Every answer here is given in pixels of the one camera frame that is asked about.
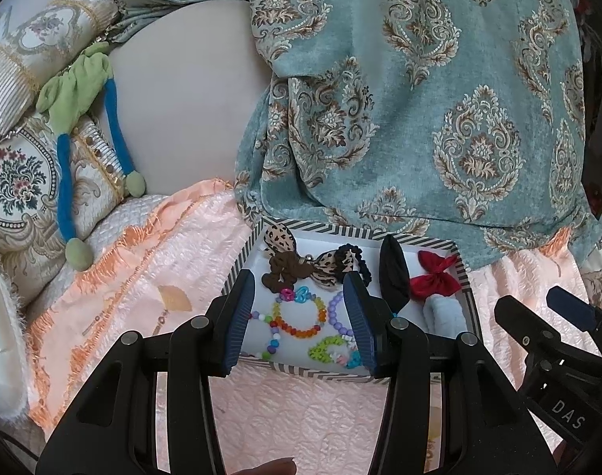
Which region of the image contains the black scrunchie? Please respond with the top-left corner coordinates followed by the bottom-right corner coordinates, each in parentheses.
top-left (334, 243), bottom-right (373, 286)

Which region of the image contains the light blue fluffy scrunchie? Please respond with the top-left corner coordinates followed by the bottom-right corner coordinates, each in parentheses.
top-left (422, 294), bottom-right (468, 339)

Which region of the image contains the purple bead bracelet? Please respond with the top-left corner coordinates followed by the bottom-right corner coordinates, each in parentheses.
top-left (327, 289), bottom-right (358, 340)

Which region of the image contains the embroidered cream cushion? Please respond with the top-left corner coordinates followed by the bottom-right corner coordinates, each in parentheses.
top-left (0, 113), bottom-right (125, 306)

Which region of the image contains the rainbow crystal bead bracelet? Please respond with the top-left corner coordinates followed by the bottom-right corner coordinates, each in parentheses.
top-left (272, 293), bottom-right (329, 341)

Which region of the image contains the cream bolster pillow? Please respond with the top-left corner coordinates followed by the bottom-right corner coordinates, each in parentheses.
top-left (0, 0), bottom-right (118, 137)

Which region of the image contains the multicolour round bead bracelet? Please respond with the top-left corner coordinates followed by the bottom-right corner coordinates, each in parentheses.
top-left (248, 308), bottom-right (285, 363)

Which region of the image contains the red velvet bow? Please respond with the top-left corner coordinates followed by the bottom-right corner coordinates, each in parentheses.
top-left (410, 250), bottom-right (461, 301)

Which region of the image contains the striped chevron tray box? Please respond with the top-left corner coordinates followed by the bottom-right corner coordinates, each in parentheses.
top-left (222, 218), bottom-right (481, 382)

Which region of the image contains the leopard print bow scrunchie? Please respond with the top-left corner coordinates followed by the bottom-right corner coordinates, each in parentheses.
top-left (261, 224), bottom-right (342, 293)

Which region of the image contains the black velvet hair clip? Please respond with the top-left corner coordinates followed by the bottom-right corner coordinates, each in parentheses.
top-left (379, 235), bottom-right (410, 314)

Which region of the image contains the teal damask curtain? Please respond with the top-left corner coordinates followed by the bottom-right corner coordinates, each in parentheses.
top-left (108, 0), bottom-right (602, 269)

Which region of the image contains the green and blue plush toy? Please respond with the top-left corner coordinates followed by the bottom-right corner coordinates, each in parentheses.
top-left (36, 41), bottom-right (146, 271)

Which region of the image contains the person's left hand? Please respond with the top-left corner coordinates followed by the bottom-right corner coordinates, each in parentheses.
top-left (233, 458), bottom-right (296, 475)

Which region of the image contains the pink quilted bedspread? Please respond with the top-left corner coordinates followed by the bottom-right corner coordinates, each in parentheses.
top-left (28, 180), bottom-right (594, 474)

